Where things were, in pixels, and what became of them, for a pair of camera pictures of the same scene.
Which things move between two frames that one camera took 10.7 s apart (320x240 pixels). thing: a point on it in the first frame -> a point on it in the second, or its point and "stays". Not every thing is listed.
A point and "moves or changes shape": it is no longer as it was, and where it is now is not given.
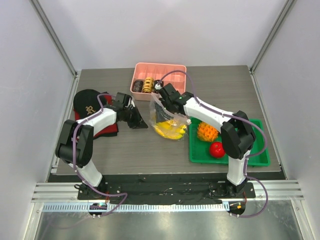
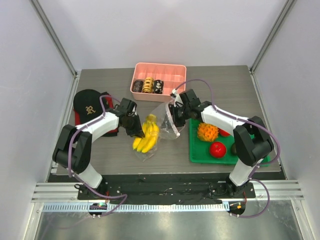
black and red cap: (86, 104) stays
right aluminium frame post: (289, 6) stays
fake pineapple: (206, 132) stays
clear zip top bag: (166, 123) moves or changes shape
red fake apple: (216, 149) stays
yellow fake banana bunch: (169, 129) -> (147, 143)
